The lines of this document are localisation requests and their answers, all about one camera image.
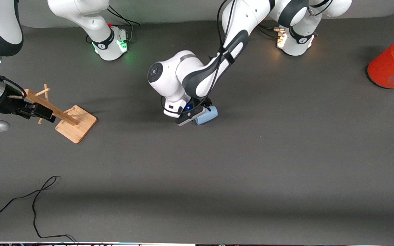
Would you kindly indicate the wooden cup rack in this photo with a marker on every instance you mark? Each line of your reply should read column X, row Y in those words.
column 75, row 124

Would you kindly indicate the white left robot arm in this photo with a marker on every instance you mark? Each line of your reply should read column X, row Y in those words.
column 238, row 34

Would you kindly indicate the orange can with grey lid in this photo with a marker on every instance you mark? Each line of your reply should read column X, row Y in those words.
column 392, row 65

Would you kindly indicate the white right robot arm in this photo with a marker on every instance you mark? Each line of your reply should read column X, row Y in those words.
column 87, row 20

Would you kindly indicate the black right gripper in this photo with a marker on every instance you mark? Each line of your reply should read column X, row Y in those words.
column 8, row 105

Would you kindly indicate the light blue cup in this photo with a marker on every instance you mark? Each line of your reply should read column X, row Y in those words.
column 209, row 116

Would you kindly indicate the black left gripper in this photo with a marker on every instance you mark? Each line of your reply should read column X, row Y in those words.
column 206, row 103

